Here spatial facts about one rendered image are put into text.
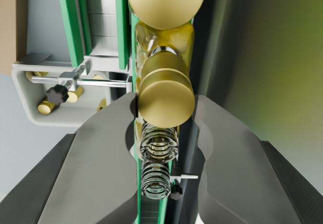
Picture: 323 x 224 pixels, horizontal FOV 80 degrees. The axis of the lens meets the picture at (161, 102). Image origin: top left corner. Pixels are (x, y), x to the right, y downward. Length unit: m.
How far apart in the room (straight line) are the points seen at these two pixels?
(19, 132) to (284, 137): 0.77
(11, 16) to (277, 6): 0.51
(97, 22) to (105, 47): 0.05
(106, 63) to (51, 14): 0.22
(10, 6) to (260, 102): 0.52
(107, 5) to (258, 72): 0.27
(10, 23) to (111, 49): 0.25
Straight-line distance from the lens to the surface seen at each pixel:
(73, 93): 0.56
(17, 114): 0.77
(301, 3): 0.23
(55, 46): 0.59
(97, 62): 0.41
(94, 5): 0.39
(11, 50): 0.60
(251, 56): 0.29
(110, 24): 0.39
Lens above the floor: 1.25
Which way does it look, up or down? 57 degrees down
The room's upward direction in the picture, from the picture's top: 179 degrees clockwise
